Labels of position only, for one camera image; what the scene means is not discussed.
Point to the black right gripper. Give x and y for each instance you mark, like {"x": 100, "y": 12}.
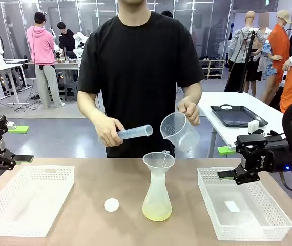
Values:
{"x": 279, "y": 156}

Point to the clear plastic measuring jug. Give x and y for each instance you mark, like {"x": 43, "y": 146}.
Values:
{"x": 179, "y": 133}

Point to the white perforated plastic basket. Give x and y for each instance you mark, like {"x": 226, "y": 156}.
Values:
{"x": 263, "y": 223}
{"x": 28, "y": 205}

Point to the translucent conical plastic flask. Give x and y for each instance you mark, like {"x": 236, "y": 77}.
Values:
{"x": 157, "y": 202}

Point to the clear plastic graduated cylinder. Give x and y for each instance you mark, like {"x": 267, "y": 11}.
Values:
{"x": 135, "y": 131}

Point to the white round cap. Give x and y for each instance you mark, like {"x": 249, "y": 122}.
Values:
{"x": 111, "y": 205}

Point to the person's right forearm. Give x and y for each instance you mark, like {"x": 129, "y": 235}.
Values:
{"x": 92, "y": 107}

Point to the person's left forearm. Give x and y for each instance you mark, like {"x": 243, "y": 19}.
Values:
{"x": 192, "y": 93}

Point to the person's left hand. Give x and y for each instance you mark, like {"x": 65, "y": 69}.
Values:
{"x": 192, "y": 110}

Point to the person's right hand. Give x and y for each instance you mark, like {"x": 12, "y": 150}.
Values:
{"x": 108, "y": 133}

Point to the white paper label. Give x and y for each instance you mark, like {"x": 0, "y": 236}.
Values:
{"x": 232, "y": 206}

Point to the black tray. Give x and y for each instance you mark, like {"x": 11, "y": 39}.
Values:
{"x": 238, "y": 116}

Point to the translucent plastic funnel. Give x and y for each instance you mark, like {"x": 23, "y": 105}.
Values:
{"x": 158, "y": 161}

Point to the white side table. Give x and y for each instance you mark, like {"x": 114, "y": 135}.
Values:
{"x": 258, "y": 101}

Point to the grey step stool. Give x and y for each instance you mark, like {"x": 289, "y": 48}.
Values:
{"x": 70, "y": 89}

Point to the wooden shoe rack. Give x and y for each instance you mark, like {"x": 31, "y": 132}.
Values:
{"x": 212, "y": 67}

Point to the person in pink hoodie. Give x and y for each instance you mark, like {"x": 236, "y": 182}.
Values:
{"x": 42, "y": 46}

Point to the black tripod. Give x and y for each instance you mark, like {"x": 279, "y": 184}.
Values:
{"x": 247, "y": 59}

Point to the mannequin in blue patterned dress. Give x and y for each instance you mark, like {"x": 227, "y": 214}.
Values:
{"x": 268, "y": 64}

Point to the person in black shirt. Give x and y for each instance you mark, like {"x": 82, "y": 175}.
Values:
{"x": 66, "y": 38}

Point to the mannequin in grey shirt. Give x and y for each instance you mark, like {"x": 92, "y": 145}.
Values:
{"x": 239, "y": 43}

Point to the person in black t-shirt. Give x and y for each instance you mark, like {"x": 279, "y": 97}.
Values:
{"x": 135, "y": 77}

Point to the mannequin in orange robe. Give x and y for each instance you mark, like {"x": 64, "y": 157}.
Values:
{"x": 280, "y": 46}

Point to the person in black clothes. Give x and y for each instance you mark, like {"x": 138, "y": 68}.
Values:
{"x": 167, "y": 14}

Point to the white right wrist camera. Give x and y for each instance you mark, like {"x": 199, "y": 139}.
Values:
{"x": 253, "y": 126}

